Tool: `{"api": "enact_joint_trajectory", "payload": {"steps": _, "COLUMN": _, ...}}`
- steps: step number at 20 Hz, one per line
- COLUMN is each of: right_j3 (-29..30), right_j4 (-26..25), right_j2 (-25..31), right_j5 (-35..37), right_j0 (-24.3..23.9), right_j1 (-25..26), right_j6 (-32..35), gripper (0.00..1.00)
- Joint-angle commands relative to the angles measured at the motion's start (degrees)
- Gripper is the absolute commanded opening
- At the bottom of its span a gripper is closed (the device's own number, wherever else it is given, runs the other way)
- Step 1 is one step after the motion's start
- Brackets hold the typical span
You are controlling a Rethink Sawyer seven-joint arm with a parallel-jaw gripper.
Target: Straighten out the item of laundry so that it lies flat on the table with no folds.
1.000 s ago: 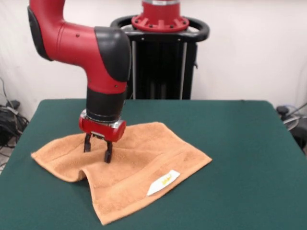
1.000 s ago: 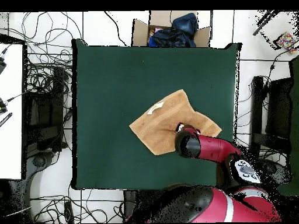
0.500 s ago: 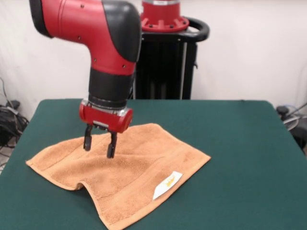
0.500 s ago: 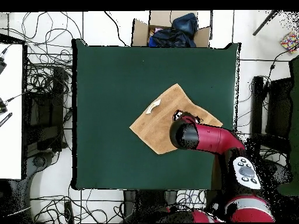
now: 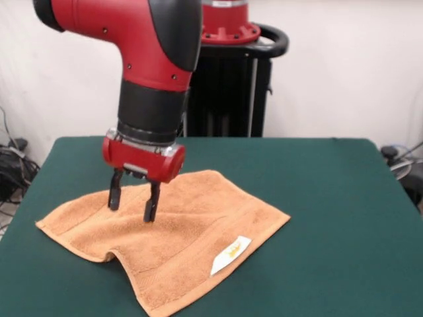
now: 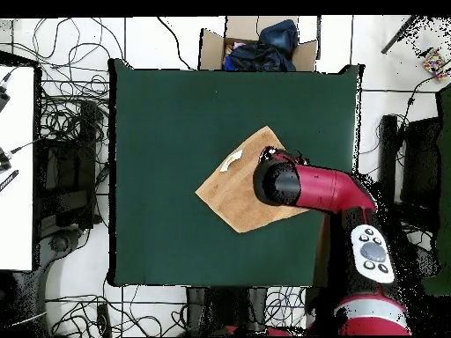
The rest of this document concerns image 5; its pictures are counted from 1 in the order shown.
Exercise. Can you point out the grey round disc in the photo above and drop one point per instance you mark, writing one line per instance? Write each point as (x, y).
(401, 168)

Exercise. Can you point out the dark green table cloth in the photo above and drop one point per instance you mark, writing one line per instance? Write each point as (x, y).
(330, 231)

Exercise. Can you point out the orange terry towel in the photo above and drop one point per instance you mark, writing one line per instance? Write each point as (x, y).
(198, 214)

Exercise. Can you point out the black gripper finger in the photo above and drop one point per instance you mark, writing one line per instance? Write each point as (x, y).
(151, 206)
(114, 195)

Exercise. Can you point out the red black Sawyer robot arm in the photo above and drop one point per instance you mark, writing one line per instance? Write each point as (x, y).
(132, 26)

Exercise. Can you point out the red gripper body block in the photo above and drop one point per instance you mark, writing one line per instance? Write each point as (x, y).
(138, 158)

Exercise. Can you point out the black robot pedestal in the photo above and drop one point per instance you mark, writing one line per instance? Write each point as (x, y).
(231, 99)

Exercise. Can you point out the black bulky object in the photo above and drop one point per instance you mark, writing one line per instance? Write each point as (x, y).
(414, 188)

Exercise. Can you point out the black power adapter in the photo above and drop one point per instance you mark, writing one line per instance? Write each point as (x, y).
(21, 143)
(390, 151)

